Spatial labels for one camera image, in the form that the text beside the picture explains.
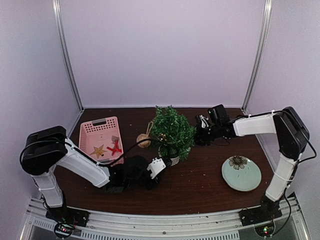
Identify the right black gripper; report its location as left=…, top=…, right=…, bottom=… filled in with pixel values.
left=184, top=123, right=221, bottom=146

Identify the twine ball ornament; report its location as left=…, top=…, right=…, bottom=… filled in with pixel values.
left=136, top=121, right=154, bottom=149

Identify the gold star ornament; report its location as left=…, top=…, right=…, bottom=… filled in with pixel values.
left=90, top=144, right=106, bottom=159

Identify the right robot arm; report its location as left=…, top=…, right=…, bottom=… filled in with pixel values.
left=194, top=104, right=317, bottom=221

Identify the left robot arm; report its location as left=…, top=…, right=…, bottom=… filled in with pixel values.
left=19, top=126, right=172, bottom=222

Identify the white tree pot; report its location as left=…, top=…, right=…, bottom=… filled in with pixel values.
left=158, top=147, right=180, bottom=167

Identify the small green christmas tree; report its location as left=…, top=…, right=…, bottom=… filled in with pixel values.
left=150, top=105, right=196, bottom=161

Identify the red bow ornament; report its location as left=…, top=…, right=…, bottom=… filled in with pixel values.
left=106, top=140, right=122, bottom=156

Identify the light green floral plate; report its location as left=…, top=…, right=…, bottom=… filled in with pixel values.
left=221, top=155, right=262, bottom=192

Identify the pink plastic basket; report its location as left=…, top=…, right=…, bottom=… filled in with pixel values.
left=78, top=116, right=124, bottom=164

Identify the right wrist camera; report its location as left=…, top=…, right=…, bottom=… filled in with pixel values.
left=195, top=114, right=210, bottom=129

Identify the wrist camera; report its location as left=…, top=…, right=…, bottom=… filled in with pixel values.
left=147, top=157, right=172, bottom=180
left=195, top=114, right=210, bottom=129

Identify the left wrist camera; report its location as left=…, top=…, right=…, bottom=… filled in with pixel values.
left=147, top=157, right=172, bottom=180

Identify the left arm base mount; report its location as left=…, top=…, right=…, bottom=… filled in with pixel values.
left=45, top=206, right=90, bottom=239

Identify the aluminium front rail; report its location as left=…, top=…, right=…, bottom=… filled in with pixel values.
left=19, top=192, right=313, bottom=240

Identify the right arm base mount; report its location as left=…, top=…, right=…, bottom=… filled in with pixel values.
left=238, top=206, right=283, bottom=238

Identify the right aluminium frame post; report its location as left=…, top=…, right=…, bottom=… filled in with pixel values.
left=241, top=0, right=273, bottom=114

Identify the aluminium frame post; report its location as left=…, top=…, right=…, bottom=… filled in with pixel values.
left=52, top=0, right=84, bottom=112
left=241, top=0, right=273, bottom=114

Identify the left aluminium frame post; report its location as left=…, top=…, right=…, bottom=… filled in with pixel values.
left=52, top=0, right=84, bottom=112

